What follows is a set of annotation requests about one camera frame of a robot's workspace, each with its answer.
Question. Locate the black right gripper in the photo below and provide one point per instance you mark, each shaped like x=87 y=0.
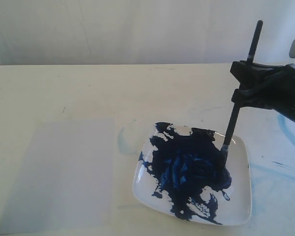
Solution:
x=279 y=96

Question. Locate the white square paint plate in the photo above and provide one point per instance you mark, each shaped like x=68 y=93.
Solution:
x=177 y=174

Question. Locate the white sheet of paper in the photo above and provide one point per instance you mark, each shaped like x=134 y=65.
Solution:
x=65 y=180

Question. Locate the black paintbrush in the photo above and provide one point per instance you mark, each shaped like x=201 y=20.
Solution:
x=232 y=125

